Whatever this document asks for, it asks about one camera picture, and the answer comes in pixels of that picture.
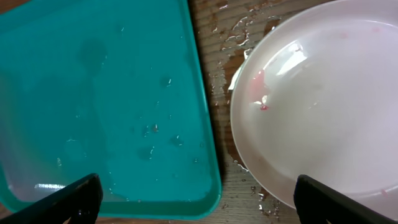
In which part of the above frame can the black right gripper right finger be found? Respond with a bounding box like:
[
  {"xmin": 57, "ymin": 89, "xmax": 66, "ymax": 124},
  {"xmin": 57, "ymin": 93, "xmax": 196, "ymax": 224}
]
[{"xmin": 294, "ymin": 175, "xmax": 395, "ymax": 224}]

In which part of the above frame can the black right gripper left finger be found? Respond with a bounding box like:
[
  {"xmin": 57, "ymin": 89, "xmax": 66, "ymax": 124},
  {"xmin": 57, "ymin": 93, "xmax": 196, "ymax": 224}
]
[{"xmin": 1, "ymin": 173, "xmax": 103, "ymax": 224}]

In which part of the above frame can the white plate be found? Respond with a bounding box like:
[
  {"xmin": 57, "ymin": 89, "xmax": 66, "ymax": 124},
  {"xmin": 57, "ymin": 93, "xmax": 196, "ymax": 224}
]
[{"xmin": 231, "ymin": 0, "xmax": 397, "ymax": 219}]

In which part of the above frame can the light blue plate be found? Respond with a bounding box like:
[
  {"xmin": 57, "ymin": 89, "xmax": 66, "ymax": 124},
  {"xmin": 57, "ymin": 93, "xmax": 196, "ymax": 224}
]
[{"xmin": 226, "ymin": 47, "xmax": 253, "ymax": 92}]

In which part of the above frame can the teal serving tray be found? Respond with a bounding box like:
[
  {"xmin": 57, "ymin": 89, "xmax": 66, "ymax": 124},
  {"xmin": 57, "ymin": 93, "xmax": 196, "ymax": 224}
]
[{"xmin": 1, "ymin": 0, "xmax": 222, "ymax": 220}]

